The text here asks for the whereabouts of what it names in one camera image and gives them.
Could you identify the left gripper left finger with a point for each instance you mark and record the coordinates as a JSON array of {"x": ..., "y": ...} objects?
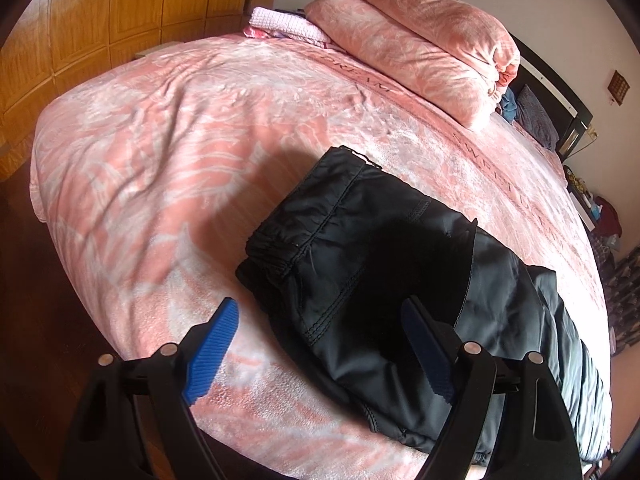
[{"x": 105, "y": 440}]

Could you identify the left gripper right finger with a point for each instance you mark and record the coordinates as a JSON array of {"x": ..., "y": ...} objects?
[{"x": 535, "y": 439}]

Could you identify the black padded pants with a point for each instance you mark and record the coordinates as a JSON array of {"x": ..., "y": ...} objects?
[{"x": 333, "y": 264}]

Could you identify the pink floral bed blanket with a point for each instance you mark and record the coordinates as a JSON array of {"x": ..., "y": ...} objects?
[{"x": 152, "y": 176}]

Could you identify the dark grey pillow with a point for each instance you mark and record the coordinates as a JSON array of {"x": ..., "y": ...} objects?
[{"x": 532, "y": 116}]

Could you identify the black bed headboard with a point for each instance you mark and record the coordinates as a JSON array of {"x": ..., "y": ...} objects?
[{"x": 569, "y": 115}]

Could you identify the blue cloth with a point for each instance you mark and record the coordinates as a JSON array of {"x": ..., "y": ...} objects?
[{"x": 508, "y": 107}]

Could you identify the folded pink floral quilt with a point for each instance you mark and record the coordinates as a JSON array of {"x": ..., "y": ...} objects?
[{"x": 448, "y": 52}]

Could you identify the wooden wardrobe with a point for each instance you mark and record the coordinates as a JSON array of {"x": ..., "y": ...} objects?
[{"x": 57, "y": 44}]

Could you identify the white pink knitted cloth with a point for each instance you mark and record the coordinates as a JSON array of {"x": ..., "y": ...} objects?
[{"x": 266, "y": 23}]

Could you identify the brown wall vent upper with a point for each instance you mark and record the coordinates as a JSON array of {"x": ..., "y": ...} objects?
[{"x": 618, "y": 88}]

